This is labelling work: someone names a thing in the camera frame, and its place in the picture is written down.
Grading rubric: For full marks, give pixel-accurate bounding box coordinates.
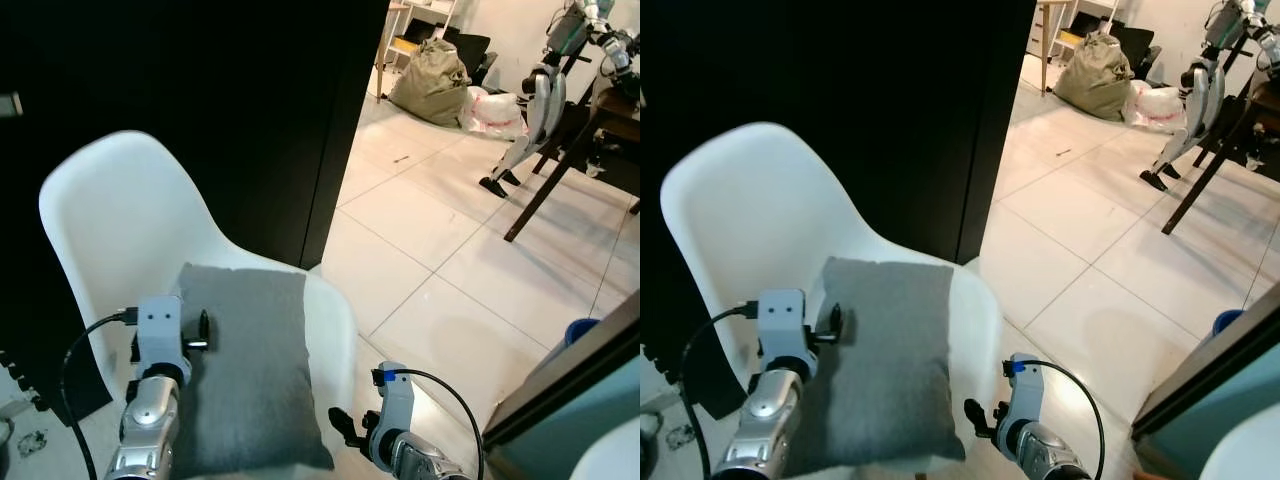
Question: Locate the black cabinet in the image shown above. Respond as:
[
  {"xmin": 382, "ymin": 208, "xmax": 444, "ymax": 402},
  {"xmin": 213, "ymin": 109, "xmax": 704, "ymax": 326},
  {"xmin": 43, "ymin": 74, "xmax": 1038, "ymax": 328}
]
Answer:
[
  {"xmin": 0, "ymin": 0, "xmax": 391, "ymax": 361},
  {"xmin": 640, "ymin": 0, "xmax": 1036, "ymax": 351}
]

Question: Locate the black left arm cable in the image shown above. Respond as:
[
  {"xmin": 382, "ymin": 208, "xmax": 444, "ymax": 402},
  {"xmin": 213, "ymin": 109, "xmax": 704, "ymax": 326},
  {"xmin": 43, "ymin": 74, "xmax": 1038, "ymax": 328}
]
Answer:
[
  {"xmin": 682, "ymin": 302, "xmax": 761, "ymax": 480},
  {"xmin": 60, "ymin": 308, "xmax": 139, "ymax": 480}
]

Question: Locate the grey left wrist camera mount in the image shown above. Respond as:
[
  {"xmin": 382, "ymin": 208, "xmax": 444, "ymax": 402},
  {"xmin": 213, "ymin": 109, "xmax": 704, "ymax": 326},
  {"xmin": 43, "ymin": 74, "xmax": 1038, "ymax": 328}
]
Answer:
[
  {"xmin": 133, "ymin": 296, "xmax": 191, "ymax": 376},
  {"xmin": 757, "ymin": 290, "xmax": 813, "ymax": 371}
]

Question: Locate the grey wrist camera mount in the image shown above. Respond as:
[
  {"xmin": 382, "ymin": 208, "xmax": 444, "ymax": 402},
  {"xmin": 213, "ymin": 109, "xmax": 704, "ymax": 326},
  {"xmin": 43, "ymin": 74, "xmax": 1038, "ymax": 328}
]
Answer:
[
  {"xmin": 757, "ymin": 290, "xmax": 813, "ymax": 371},
  {"xmin": 372, "ymin": 362, "xmax": 416, "ymax": 441},
  {"xmin": 133, "ymin": 296, "xmax": 191, "ymax": 376},
  {"xmin": 1005, "ymin": 353, "xmax": 1046, "ymax": 426}
]

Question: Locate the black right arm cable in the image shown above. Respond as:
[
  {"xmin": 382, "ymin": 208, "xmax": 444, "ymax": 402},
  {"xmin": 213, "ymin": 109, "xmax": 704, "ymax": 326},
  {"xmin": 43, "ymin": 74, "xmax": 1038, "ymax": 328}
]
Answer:
[
  {"xmin": 385, "ymin": 367, "xmax": 487, "ymax": 480},
  {"xmin": 1020, "ymin": 358, "xmax": 1107, "ymax": 480}
]

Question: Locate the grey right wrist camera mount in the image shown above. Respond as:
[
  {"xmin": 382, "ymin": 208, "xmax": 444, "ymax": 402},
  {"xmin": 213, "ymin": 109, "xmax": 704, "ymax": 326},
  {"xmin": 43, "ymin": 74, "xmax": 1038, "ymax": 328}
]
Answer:
[
  {"xmin": 1005, "ymin": 353, "xmax": 1046, "ymax": 426},
  {"xmin": 372, "ymin": 362, "xmax": 416, "ymax": 441}
]

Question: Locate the black wall edge trim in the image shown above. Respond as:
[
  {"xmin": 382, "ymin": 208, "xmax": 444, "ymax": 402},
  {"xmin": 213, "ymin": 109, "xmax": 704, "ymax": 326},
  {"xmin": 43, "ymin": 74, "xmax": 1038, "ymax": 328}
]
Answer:
[
  {"xmin": 483, "ymin": 290, "xmax": 641, "ymax": 451},
  {"xmin": 1132, "ymin": 305, "xmax": 1280, "ymax": 441}
]

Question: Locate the black foam puzzle mat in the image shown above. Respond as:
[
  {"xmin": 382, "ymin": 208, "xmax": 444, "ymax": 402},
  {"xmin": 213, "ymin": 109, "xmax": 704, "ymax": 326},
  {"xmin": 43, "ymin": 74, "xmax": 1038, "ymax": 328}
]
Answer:
[
  {"xmin": 640, "ymin": 335, "xmax": 749, "ymax": 421},
  {"xmin": 0, "ymin": 340, "xmax": 113, "ymax": 426}
]

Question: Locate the black office chair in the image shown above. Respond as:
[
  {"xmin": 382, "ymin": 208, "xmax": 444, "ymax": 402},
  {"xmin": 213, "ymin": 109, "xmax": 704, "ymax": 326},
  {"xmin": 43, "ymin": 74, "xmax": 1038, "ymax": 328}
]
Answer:
[
  {"xmin": 1108, "ymin": 22, "xmax": 1163, "ymax": 81},
  {"xmin": 440, "ymin": 30, "xmax": 498, "ymax": 86}
]

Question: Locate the white plastic bag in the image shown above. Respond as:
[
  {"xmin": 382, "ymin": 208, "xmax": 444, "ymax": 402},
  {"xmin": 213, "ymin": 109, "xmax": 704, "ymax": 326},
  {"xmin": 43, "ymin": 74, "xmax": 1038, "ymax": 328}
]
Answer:
[
  {"xmin": 462, "ymin": 85, "xmax": 529, "ymax": 141},
  {"xmin": 1125, "ymin": 80, "xmax": 1191, "ymax": 134}
]

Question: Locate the wooden white shelf rack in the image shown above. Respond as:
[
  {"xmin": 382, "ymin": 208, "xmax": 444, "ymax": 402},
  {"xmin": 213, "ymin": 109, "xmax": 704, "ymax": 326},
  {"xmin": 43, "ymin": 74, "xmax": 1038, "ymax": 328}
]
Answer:
[
  {"xmin": 375, "ymin": 0, "xmax": 461, "ymax": 99},
  {"xmin": 1035, "ymin": 0, "xmax": 1121, "ymax": 96}
]

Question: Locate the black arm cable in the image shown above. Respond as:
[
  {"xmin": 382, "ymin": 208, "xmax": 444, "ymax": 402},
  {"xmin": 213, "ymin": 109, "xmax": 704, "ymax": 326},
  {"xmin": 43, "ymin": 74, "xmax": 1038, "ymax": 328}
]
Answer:
[
  {"xmin": 1020, "ymin": 358, "xmax": 1107, "ymax": 480},
  {"xmin": 385, "ymin": 367, "xmax": 487, "ymax": 480},
  {"xmin": 60, "ymin": 308, "xmax": 139, "ymax": 480},
  {"xmin": 682, "ymin": 302, "xmax": 761, "ymax": 480}
]

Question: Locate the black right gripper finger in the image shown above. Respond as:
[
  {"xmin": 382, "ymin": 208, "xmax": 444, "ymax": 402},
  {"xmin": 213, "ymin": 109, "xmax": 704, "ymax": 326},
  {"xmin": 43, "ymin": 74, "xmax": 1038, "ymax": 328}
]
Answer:
[
  {"xmin": 965, "ymin": 399, "xmax": 999, "ymax": 439},
  {"xmin": 329, "ymin": 407, "xmax": 364, "ymax": 447}
]

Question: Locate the grey fabric pillow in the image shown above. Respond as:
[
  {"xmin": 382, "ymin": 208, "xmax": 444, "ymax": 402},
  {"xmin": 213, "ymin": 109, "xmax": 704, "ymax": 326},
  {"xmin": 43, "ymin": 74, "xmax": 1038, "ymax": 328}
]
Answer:
[
  {"xmin": 172, "ymin": 263, "xmax": 335, "ymax": 479},
  {"xmin": 812, "ymin": 256, "xmax": 956, "ymax": 471}
]

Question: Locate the olive green sack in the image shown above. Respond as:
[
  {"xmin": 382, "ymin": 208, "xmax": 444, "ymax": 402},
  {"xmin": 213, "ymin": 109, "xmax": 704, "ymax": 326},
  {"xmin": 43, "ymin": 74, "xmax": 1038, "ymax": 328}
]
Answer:
[
  {"xmin": 1053, "ymin": 32, "xmax": 1136, "ymax": 123},
  {"xmin": 388, "ymin": 38, "xmax": 473, "ymax": 128}
]

